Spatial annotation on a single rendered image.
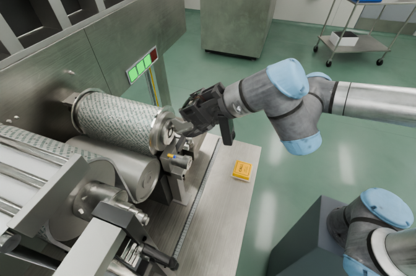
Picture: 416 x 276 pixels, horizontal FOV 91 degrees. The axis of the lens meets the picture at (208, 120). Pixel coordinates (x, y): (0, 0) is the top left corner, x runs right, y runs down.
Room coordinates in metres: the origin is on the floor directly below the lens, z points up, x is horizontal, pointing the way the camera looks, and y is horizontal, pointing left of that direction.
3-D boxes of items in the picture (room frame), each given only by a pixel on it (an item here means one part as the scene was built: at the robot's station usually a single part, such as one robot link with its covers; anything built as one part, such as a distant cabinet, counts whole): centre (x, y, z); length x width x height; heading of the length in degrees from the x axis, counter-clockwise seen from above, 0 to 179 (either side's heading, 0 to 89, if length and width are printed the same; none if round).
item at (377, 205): (0.23, -0.50, 1.07); 0.13 x 0.12 x 0.14; 146
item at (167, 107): (0.39, 0.13, 1.25); 0.15 x 0.01 x 0.15; 161
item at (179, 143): (0.42, 0.11, 1.13); 0.09 x 0.06 x 0.03; 161
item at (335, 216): (0.23, -0.50, 0.95); 0.15 x 0.15 x 0.10
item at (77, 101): (0.47, 0.36, 1.25); 0.15 x 0.01 x 0.15; 161
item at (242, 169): (0.47, -0.15, 0.91); 0.07 x 0.07 x 0.02; 71
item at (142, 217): (0.13, 0.13, 1.33); 0.06 x 0.03 x 0.03; 71
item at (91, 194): (0.15, 0.18, 1.33); 0.06 x 0.06 x 0.06; 71
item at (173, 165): (0.34, 0.10, 1.05); 0.06 x 0.05 x 0.31; 71
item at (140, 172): (0.32, 0.28, 1.17); 0.26 x 0.12 x 0.12; 71
